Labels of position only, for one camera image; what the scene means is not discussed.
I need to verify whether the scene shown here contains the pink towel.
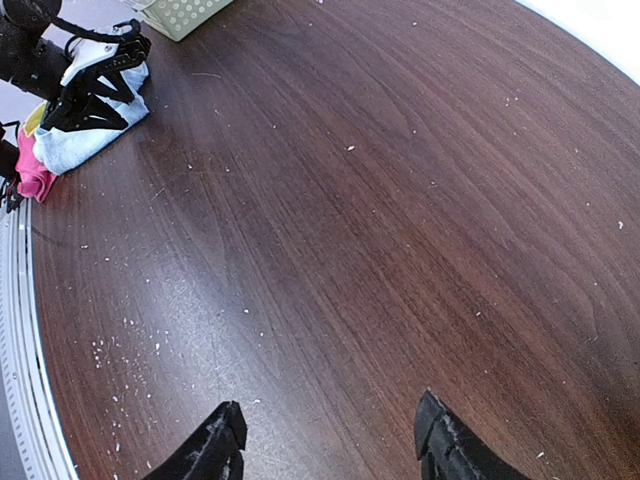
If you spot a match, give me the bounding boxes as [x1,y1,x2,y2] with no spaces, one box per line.
[16,130,57,203]

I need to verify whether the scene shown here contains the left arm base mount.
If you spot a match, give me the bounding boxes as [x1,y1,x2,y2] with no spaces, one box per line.
[1,121,24,213]

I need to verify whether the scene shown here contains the yellow patterned towel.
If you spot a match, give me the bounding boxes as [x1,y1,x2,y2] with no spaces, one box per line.
[23,102,49,137]

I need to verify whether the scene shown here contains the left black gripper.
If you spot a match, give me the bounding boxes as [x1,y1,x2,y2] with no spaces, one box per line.
[1,0,135,133]

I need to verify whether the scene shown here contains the aluminium front rail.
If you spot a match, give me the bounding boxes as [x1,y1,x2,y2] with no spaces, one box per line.
[1,200,78,479]

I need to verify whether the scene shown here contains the light blue towel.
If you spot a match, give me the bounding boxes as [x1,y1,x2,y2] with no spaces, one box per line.
[33,63,149,175]

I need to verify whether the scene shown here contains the green plastic basket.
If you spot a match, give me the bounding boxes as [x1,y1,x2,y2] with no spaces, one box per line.
[122,0,233,42]

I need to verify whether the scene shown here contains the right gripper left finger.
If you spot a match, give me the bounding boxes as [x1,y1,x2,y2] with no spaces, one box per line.
[144,401,247,480]

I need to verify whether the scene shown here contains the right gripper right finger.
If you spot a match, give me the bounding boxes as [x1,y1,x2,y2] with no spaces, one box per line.
[414,389,527,480]

